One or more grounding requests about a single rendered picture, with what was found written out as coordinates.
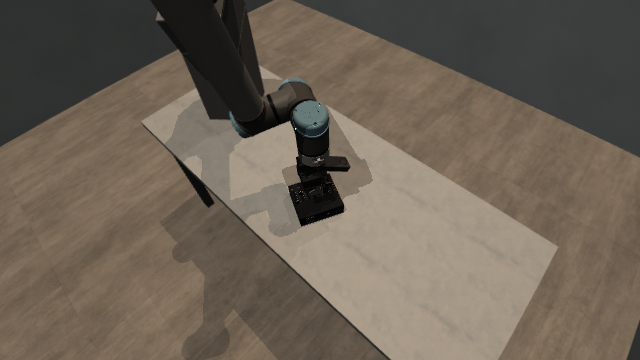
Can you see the black lighting desk panel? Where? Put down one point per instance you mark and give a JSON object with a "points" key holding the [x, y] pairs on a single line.
{"points": [[312, 208]]}

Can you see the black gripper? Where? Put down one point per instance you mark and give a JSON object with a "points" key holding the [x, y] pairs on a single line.
{"points": [[313, 180]]}

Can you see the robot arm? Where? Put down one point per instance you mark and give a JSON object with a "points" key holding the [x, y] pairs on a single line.
{"points": [[200, 29]]}

